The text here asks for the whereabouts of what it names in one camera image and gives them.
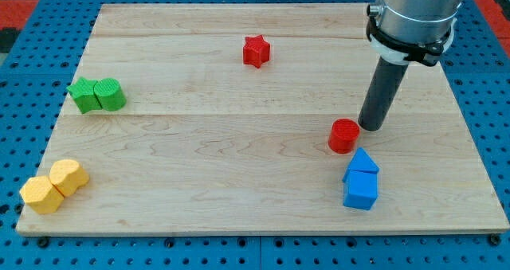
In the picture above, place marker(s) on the red cylinder block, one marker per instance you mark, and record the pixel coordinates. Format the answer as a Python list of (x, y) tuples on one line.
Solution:
[(343, 136)]

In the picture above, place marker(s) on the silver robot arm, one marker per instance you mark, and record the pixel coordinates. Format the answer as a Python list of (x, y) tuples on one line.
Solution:
[(403, 31)]

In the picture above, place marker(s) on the blue triangle block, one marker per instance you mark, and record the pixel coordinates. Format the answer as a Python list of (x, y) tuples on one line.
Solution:
[(361, 162)]

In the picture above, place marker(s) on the wooden board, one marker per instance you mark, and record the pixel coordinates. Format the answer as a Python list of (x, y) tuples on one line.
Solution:
[(208, 146)]

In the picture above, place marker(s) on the red star block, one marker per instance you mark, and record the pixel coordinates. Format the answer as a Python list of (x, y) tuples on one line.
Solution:
[(256, 51)]

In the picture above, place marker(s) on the blue cube block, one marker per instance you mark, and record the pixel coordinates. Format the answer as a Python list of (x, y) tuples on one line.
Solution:
[(360, 190)]

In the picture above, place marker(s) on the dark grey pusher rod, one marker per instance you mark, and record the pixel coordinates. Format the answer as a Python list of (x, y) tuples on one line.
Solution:
[(380, 95)]

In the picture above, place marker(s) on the green cylinder block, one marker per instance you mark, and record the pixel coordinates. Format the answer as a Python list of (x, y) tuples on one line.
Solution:
[(110, 94)]

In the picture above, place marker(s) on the green star block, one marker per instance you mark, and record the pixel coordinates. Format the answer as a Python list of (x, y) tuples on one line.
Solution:
[(83, 94)]

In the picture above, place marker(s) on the yellow heart block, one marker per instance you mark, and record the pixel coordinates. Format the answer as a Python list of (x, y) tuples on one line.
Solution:
[(67, 175)]

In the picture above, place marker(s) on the yellow hexagon block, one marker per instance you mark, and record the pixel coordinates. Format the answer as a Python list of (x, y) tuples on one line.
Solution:
[(41, 195)]

